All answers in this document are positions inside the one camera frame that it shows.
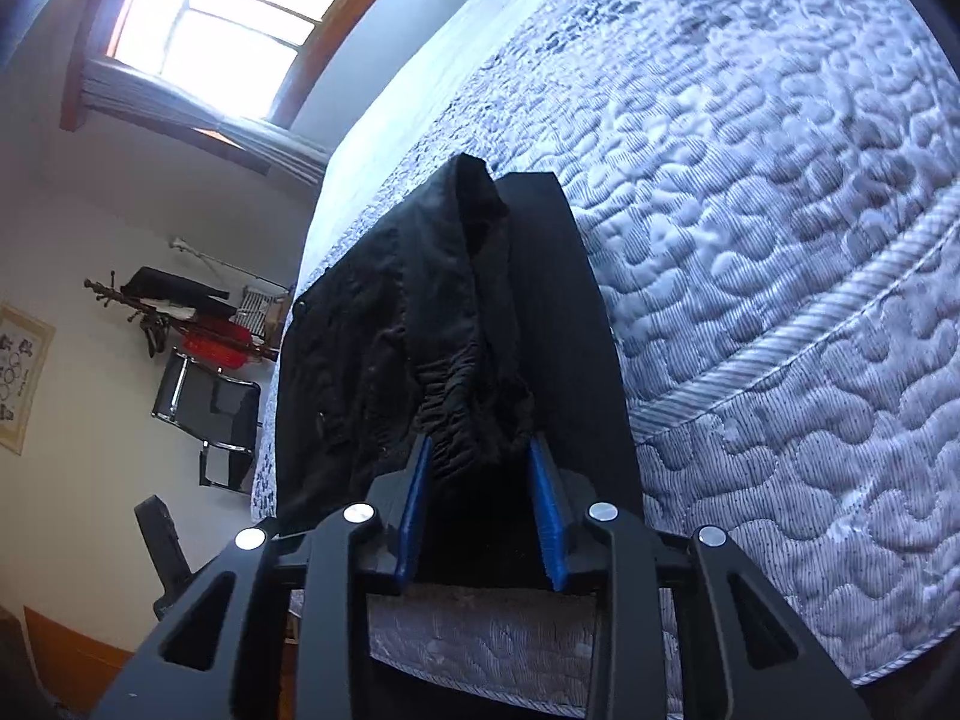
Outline pale pleated curtain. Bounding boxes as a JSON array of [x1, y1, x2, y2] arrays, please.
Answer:
[[79, 60, 331, 185]]

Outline dark wooden coat rack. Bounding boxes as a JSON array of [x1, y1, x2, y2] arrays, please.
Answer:
[[82, 266, 280, 365]]

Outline grey quilted mattress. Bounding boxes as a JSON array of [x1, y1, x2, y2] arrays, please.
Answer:
[[251, 0, 960, 715]]

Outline striped laundry basket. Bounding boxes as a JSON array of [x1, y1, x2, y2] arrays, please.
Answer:
[[238, 283, 290, 339]]

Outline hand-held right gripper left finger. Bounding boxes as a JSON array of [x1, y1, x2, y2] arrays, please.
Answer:
[[90, 435, 436, 720]]

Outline black quilted pants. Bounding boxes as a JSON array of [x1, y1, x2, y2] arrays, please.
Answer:
[[274, 152, 646, 592]]

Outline black hanging garment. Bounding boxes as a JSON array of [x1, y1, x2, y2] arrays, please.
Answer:
[[120, 266, 233, 320]]

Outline black chrome-framed chair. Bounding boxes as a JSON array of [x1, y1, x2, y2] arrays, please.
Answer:
[[151, 347, 264, 495]]

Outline wide wooden-framed window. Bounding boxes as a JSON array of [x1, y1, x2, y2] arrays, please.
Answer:
[[60, 0, 425, 158]]

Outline wall poster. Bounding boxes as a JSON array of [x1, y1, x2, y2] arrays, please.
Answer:
[[0, 301, 58, 458]]

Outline white pole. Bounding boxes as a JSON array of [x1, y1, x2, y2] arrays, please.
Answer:
[[171, 236, 293, 293]]

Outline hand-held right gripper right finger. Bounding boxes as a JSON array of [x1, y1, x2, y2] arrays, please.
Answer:
[[525, 435, 871, 720]]

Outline red hanging garment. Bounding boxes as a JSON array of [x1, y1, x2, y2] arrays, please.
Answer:
[[180, 318, 253, 369]]

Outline white bed sheet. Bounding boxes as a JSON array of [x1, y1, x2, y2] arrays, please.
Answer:
[[289, 0, 587, 295]]

